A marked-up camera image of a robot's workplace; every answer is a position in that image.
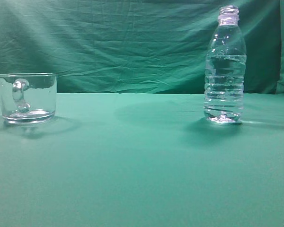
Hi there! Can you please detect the clear plastic water bottle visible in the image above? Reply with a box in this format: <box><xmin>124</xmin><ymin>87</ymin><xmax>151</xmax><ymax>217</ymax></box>
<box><xmin>204</xmin><ymin>5</ymin><xmax>247</xmax><ymax>124</ymax></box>

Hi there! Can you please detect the green table cloth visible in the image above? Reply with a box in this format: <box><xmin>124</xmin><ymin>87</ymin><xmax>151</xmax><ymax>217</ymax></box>
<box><xmin>0</xmin><ymin>93</ymin><xmax>284</xmax><ymax>227</ymax></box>

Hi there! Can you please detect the green backdrop cloth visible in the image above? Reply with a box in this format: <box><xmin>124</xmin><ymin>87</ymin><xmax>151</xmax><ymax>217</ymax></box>
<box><xmin>0</xmin><ymin>0</ymin><xmax>284</xmax><ymax>94</ymax></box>

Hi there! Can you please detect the clear glass cup with handle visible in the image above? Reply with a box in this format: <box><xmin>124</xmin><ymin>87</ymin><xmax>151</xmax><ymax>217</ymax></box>
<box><xmin>0</xmin><ymin>73</ymin><xmax>57</xmax><ymax>124</ymax></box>

